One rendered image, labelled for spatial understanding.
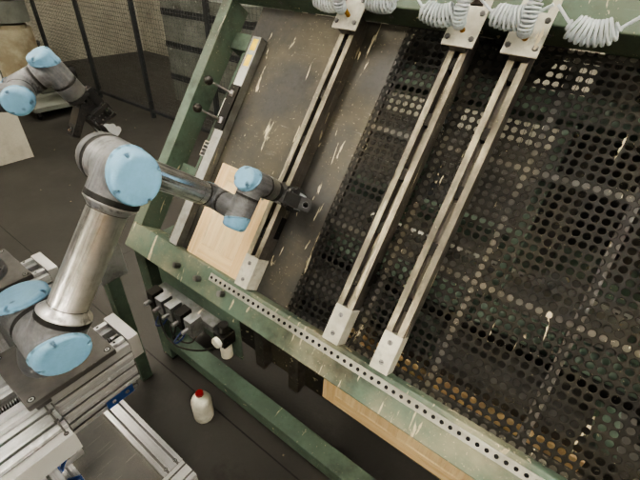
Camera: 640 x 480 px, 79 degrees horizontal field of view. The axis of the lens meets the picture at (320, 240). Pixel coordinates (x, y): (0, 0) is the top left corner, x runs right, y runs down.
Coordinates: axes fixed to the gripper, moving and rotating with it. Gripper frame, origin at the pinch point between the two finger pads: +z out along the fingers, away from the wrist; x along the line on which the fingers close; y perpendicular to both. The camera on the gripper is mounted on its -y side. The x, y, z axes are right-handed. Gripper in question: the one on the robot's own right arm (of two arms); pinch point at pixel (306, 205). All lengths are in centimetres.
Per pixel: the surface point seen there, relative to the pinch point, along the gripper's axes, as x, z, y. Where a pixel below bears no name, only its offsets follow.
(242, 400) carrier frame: 99, 39, 14
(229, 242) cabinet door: 26.2, 0.7, 27.4
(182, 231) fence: 32, -1, 52
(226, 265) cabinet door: 34.9, 0.4, 23.9
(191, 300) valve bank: 56, 2, 35
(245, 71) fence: -41, -2, 53
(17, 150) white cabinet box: 68, 90, 420
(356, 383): 45, -3, -45
